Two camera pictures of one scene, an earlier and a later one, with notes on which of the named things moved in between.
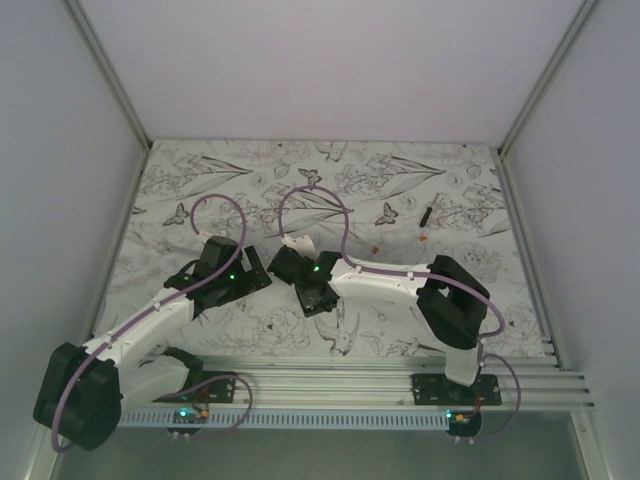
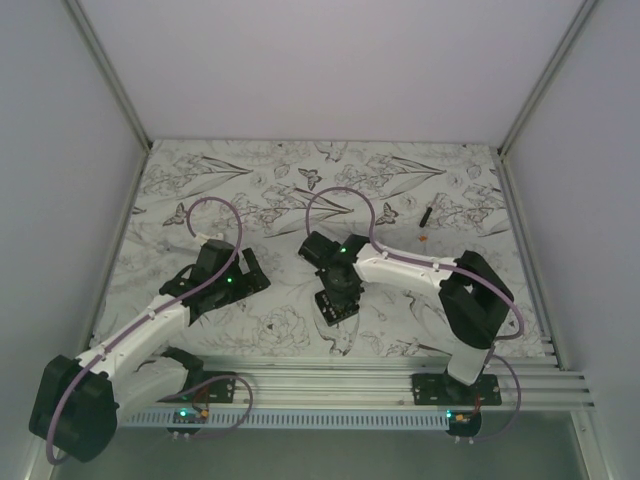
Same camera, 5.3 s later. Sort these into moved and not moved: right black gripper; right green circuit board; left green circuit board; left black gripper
Moved: right black gripper
Not moved: left green circuit board; right green circuit board; left black gripper
